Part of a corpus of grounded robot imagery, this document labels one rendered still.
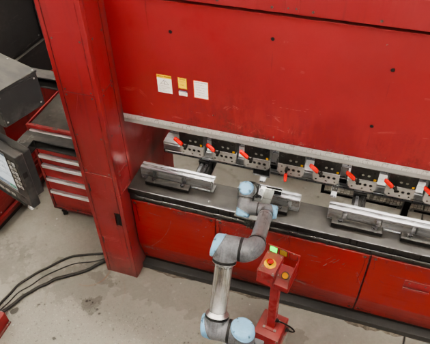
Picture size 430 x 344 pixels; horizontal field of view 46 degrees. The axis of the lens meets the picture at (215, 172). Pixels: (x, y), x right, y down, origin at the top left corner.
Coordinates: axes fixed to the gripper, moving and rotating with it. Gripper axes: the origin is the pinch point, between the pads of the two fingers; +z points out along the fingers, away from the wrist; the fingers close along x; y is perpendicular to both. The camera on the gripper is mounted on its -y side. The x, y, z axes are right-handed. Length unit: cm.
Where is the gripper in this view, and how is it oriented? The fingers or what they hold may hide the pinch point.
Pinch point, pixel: (254, 196)
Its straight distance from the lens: 305.0
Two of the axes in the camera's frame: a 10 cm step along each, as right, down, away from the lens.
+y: 2.5, -9.7, 0.6
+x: -9.4, -2.3, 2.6
